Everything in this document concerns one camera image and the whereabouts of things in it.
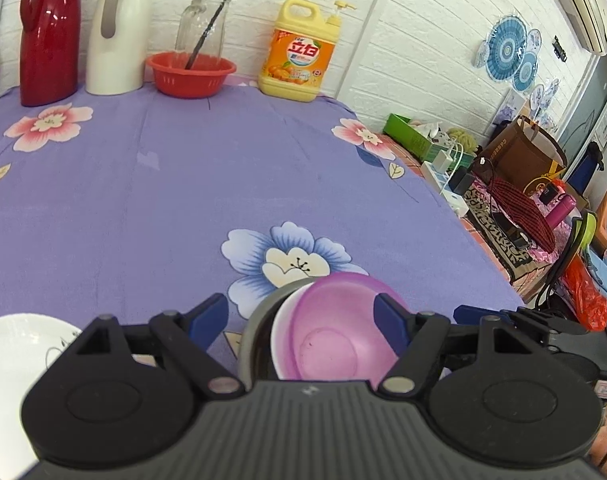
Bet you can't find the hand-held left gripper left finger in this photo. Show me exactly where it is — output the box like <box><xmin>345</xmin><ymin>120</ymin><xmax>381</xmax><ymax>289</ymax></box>
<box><xmin>71</xmin><ymin>293</ymin><xmax>247</xmax><ymax>395</ymax></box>

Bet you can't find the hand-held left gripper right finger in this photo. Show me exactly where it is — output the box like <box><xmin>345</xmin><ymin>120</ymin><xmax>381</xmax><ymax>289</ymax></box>
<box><xmin>373</xmin><ymin>293</ymin><xmax>521</xmax><ymax>396</ymax></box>

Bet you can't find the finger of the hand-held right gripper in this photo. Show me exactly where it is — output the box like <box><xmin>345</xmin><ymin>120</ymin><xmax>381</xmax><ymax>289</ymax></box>
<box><xmin>453</xmin><ymin>305</ymin><xmax>581</xmax><ymax>346</ymax></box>

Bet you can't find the stainless steel bowl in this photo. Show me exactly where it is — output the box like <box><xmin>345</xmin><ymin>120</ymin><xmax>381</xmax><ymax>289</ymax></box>
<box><xmin>238</xmin><ymin>282</ymin><xmax>314</xmax><ymax>386</ymax></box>

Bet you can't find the purple plastic bowl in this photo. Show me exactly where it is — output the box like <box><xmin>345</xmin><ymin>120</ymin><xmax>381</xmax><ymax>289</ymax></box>
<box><xmin>290</xmin><ymin>273</ymin><xmax>409</xmax><ymax>381</ymax></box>

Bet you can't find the white plate with flower print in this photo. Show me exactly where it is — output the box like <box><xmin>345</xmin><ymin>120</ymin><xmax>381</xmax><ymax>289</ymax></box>
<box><xmin>0</xmin><ymin>313</ymin><xmax>84</xmax><ymax>478</ymax></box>

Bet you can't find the red plastic bag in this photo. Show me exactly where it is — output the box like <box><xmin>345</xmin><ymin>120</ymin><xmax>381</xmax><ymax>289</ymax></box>
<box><xmin>558</xmin><ymin>255</ymin><xmax>607</xmax><ymax>331</ymax></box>

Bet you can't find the brown patterned cloth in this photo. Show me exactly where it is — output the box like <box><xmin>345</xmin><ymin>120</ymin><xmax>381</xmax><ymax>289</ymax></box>
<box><xmin>463</xmin><ymin>180</ymin><xmax>554</xmax><ymax>283</ymax></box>

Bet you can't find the black phone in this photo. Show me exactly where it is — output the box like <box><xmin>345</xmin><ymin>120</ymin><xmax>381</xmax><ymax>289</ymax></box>
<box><xmin>491</xmin><ymin>210</ymin><xmax>531</xmax><ymax>249</ymax></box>

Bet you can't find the white power strip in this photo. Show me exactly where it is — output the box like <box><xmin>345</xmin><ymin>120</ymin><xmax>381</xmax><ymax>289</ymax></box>
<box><xmin>421</xmin><ymin>162</ymin><xmax>470</xmax><ymax>218</ymax></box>

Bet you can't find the dark red knitted cloth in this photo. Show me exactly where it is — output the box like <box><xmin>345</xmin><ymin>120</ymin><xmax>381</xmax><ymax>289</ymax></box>
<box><xmin>488</xmin><ymin>177</ymin><xmax>557</xmax><ymax>253</ymax></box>

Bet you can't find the black power adapter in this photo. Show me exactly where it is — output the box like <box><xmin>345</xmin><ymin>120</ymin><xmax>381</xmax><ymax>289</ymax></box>
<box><xmin>451</xmin><ymin>166</ymin><xmax>477</xmax><ymax>196</ymax></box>

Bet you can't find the pink water bottle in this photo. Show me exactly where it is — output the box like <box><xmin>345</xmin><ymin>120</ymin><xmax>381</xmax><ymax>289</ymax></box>
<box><xmin>546</xmin><ymin>192</ymin><xmax>578</xmax><ymax>228</ymax></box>

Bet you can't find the purple floral tablecloth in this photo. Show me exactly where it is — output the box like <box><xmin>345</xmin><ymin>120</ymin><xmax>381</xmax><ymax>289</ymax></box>
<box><xmin>0</xmin><ymin>72</ymin><xmax>527</xmax><ymax>391</ymax></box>

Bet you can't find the white charger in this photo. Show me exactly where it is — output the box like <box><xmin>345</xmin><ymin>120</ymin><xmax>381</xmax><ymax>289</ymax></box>
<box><xmin>433</xmin><ymin>147</ymin><xmax>457</xmax><ymax>173</ymax></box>

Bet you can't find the brown paper bag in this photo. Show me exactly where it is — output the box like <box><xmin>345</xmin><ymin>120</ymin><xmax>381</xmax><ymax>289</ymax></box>
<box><xmin>478</xmin><ymin>115</ymin><xmax>568</xmax><ymax>198</ymax></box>

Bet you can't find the yellow-green yarn ball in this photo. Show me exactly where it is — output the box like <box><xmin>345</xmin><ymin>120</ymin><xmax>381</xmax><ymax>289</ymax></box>
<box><xmin>446</xmin><ymin>127</ymin><xmax>479</xmax><ymax>153</ymax></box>

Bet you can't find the green cardboard box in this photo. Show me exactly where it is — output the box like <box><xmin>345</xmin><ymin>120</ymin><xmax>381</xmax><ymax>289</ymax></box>
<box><xmin>383</xmin><ymin>113</ymin><xmax>477</xmax><ymax>171</ymax></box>

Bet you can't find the red plastic basket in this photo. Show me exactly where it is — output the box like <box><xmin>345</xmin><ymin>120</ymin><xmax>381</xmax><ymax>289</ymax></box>
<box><xmin>146</xmin><ymin>52</ymin><xmax>237</xmax><ymax>99</ymax></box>

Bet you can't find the medium blue paper fan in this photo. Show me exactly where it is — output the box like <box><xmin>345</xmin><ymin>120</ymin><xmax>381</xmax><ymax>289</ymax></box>
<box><xmin>512</xmin><ymin>50</ymin><xmax>538</xmax><ymax>92</ymax></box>

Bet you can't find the large blue paper fan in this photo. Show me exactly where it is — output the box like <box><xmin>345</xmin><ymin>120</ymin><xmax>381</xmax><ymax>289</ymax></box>
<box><xmin>486</xmin><ymin>15</ymin><xmax>528</xmax><ymax>82</ymax></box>

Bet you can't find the yellow detergent bottle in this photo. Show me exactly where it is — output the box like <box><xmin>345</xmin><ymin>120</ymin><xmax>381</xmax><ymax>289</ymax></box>
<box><xmin>258</xmin><ymin>0</ymin><xmax>357</xmax><ymax>103</ymax></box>

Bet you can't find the white thermos jug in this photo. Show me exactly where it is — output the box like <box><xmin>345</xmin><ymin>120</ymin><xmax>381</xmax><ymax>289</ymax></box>
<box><xmin>86</xmin><ymin>0</ymin><xmax>154</xmax><ymax>96</ymax></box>

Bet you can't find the black stirring stick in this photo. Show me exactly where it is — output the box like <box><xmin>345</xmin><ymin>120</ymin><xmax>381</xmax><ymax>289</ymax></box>
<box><xmin>185</xmin><ymin>0</ymin><xmax>237</xmax><ymax>70</ymax></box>

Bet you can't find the glass pitcher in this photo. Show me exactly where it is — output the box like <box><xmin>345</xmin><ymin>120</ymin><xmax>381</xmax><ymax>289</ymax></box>
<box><xmin>175</xmin><ymin>0</ymin><xmax>228</xmax><ymax>61</ymax></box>

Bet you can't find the red thermos jug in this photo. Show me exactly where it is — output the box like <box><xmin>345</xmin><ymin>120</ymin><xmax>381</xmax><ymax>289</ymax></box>
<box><xmin>20</xmin><ymin>0</ymin><xmax>82</xmax><ymax>108</ymax></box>

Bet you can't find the white air conditioner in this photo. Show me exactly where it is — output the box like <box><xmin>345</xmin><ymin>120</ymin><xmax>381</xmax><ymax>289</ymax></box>
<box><xmin>531</xmin><ymin>0</ymin><xmax>607</xmax><ymax>57</ymax></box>

